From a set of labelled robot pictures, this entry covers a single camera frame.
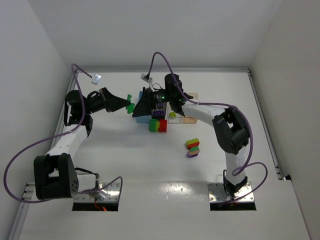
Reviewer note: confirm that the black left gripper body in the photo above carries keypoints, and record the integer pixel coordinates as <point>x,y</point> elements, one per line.
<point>104,99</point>

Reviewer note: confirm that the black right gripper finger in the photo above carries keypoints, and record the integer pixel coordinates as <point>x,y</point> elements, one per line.
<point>142,108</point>
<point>145,96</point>

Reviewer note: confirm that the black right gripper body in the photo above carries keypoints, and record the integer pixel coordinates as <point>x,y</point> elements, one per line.
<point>147,101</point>

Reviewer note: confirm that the purple rounded lego brick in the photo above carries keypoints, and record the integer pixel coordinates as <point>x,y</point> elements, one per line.
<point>159,114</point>

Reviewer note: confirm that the lime brick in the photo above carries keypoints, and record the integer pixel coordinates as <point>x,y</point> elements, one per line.
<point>172,115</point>

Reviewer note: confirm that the lime green lego stack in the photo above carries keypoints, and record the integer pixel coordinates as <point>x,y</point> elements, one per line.
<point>192,143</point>

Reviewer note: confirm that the purple butterfly lego brick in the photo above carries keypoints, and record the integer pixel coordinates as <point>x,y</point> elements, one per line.
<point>191,154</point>

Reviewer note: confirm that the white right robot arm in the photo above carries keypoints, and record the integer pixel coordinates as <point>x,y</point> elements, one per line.
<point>231,127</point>

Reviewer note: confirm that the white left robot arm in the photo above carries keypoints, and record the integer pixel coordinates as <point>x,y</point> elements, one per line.
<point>54,173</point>

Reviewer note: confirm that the blue container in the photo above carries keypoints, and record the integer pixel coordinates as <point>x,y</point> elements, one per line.
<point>142,119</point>

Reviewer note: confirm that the smoky grey container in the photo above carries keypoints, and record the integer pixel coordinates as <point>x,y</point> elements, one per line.
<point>153,109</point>

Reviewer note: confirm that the green red lego stack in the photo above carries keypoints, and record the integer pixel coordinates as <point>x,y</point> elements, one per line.
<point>160,125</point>

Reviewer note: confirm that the clear transparent container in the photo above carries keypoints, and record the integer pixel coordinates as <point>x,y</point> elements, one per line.
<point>173,120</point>

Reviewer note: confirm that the amber transparent container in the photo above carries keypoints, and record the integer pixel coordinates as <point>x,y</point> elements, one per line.
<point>188,119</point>

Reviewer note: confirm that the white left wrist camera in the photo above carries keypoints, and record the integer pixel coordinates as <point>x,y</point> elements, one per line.
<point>95,79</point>

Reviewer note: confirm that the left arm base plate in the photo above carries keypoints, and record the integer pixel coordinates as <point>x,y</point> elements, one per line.
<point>107,195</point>

